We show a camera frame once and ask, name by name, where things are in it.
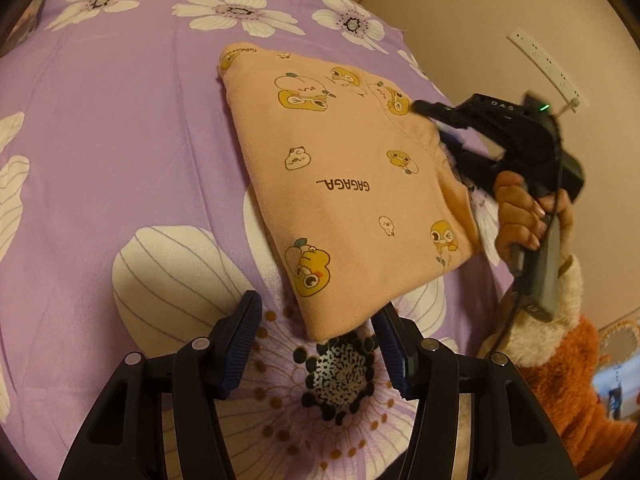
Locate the orange duck print garment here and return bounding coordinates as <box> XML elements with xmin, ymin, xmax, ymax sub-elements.
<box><xmin>218</xmin><ymin>44</ymin><xmax>482</xmax><ymax>341</ymax></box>

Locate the purple floral bed sheet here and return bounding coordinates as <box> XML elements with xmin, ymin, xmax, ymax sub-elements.
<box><xmin>0</xmin><ymin>0</ymin><xmax>516</xmax><ymax>480</ymax></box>

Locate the orange fleece sleeve forearm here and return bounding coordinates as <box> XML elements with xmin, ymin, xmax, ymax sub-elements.
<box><xmin>498</xmin><ymin>256</ymin><xmax>637</xmax><ymax>478</ymax></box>

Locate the white power strip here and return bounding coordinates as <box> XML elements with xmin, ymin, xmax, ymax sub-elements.
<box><xmin>508</xmin><ymin>28</ymin><xmax>588</xmax><ymax>108</ymax></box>

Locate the right hand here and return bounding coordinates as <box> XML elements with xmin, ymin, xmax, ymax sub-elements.
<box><xmin>494</xmin><ymin>171</ymin><xmax>575</xmax><ymax>273</ymax></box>

